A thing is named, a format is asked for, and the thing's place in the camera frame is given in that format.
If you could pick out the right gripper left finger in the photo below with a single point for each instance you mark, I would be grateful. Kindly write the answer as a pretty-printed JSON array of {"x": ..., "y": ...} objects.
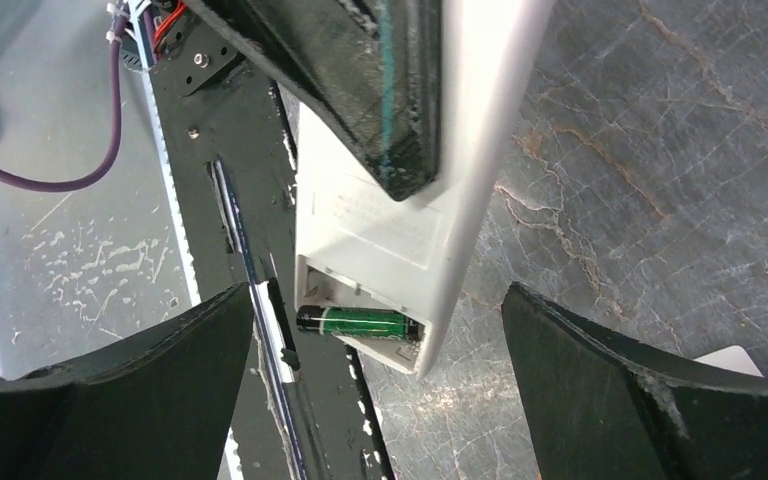
[{"x": 155, "y": 405}]

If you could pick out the white slotted cable duct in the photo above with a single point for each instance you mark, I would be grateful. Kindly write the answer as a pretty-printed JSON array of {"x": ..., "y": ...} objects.
[{"x": 144, "y": 43}]

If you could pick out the short white remote control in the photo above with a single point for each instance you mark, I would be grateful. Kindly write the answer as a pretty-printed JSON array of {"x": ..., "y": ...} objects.
[{"x": 357, "y": 247}]

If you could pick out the short remote battery cover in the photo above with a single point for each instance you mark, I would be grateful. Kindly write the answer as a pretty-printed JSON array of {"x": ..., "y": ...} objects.
[{"x": 732, "y": 358}]

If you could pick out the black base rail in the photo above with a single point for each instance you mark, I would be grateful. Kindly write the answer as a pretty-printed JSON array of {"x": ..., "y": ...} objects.
[{"x": 303, "y": 408}]

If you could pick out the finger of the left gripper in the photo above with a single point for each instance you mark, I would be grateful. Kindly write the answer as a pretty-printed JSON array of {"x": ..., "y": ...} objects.
[{"x": 371, "y": 70}]

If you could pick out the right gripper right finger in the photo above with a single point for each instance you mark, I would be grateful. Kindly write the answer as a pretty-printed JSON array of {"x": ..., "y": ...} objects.
[{"x": 601, "y": 405}]

